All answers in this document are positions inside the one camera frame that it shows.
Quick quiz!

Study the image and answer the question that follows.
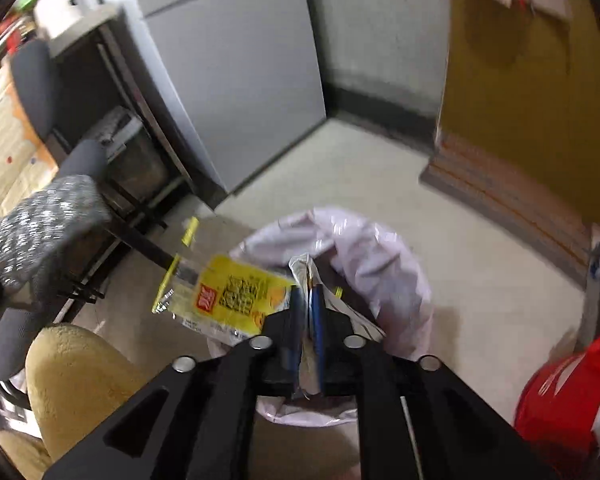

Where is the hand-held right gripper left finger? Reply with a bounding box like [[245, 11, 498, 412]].
[[45, 286, 307, 480]]

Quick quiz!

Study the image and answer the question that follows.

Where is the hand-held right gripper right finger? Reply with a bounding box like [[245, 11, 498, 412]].
[[311, 284, 556, 480]]

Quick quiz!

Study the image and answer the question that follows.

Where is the clear packet with yellow label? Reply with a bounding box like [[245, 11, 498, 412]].
[[151, 216, 331, 401]]

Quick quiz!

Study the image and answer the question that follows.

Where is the bin with pink bag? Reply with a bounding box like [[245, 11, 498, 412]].
[[207, 206, 436, 428]]

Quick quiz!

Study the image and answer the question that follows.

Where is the grey microfiber cloth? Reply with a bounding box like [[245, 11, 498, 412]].
[[0, 175, 113, 311]]

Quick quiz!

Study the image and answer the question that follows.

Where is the yellow striped dotted mat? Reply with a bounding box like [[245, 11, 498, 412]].
[[0, 67, 61, 241]]

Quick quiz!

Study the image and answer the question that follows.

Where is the left yellow fluffy slipper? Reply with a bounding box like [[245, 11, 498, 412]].
[[0, 430, 53, 480]]

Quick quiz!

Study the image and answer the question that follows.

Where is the grey office chair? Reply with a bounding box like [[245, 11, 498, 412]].
[[0, 39, 181, 396]]

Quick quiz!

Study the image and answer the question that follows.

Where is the striped doormat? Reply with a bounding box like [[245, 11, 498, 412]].
[[419, 127, 593, 288]]

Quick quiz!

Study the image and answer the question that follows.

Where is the red bag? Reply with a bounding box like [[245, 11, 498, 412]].
[[514, 327, 600, 478]]

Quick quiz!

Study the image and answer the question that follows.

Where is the grey refrigerator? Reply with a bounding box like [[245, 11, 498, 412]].
[[122, 0, 328, 196]]

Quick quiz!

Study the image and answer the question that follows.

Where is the black metal side table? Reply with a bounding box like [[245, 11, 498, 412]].
[[47, 2, 231, 211]]

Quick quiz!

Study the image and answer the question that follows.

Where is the white kitchen appliance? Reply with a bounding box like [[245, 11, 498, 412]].
[[34, 0, 106, 43]]

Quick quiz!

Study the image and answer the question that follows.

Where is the yellow door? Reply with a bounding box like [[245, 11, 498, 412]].
[[432, 0, 600, 241]]

